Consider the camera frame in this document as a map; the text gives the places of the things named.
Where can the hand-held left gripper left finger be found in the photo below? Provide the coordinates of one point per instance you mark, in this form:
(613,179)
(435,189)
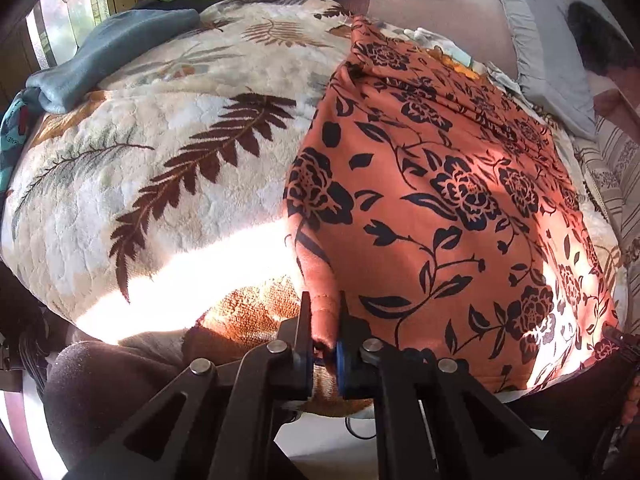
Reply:
(307,360)

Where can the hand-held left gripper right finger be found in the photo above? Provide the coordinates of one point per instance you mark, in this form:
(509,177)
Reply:
(344,370)

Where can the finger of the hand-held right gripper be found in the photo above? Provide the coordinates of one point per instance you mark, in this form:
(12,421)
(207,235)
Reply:
(616,336)

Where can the orange black floral garment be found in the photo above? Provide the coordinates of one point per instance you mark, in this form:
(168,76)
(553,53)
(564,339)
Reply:
(425,235)

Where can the person's right hand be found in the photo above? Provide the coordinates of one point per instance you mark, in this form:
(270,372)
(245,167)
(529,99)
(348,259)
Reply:
(631,400)

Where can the beige striped cushion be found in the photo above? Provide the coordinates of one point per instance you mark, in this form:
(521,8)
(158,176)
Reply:
(615,160)

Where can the person's dark trouser leg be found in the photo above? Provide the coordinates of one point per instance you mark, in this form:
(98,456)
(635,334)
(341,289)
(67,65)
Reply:
(90,400)

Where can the cream leaf-print blanket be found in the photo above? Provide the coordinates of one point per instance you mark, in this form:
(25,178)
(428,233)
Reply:
(150,185)

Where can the grey pillow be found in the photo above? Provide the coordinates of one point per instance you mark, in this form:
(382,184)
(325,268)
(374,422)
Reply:
(540,50)

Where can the dark cloth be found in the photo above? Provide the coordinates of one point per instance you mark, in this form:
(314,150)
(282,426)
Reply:
(597,35)

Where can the white glove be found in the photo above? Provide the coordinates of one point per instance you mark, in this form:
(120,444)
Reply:
(420,37)

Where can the blue-grey folded cloth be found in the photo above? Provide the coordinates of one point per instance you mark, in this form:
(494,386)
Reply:
(115,45)

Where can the teal printed cloth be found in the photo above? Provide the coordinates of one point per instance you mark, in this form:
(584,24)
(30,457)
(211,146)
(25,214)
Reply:
(15,130)

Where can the window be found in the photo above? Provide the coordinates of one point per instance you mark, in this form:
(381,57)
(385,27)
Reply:
(75,10)

